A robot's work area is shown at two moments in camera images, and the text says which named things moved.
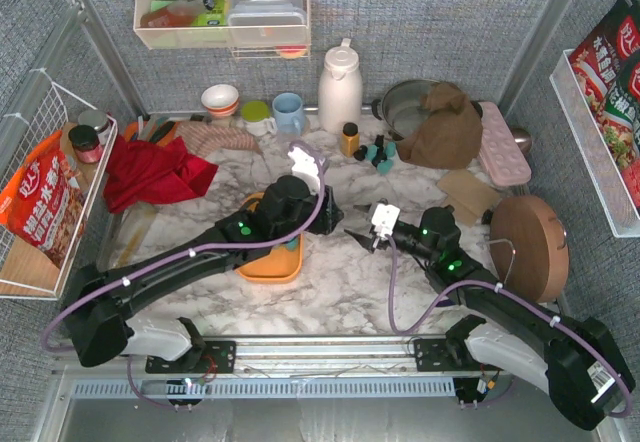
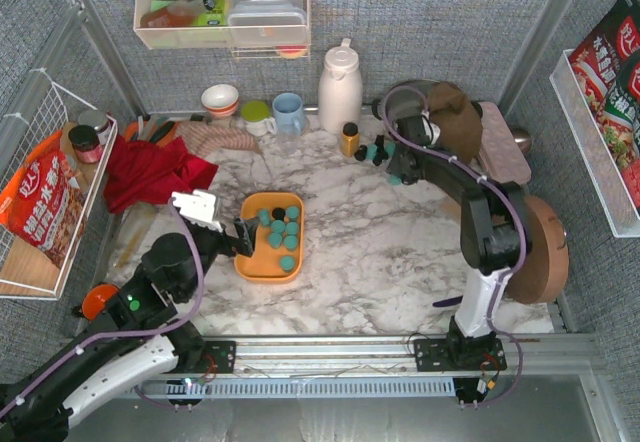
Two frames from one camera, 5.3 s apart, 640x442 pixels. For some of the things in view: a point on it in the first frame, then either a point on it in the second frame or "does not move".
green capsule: [293, 245] does not move
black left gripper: [329, 207] → [242, 238]
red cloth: [145, 172] does not move
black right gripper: [370, 229] → [394, 160]
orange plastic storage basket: [279, 265] does not move
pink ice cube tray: [501, 151] does not move
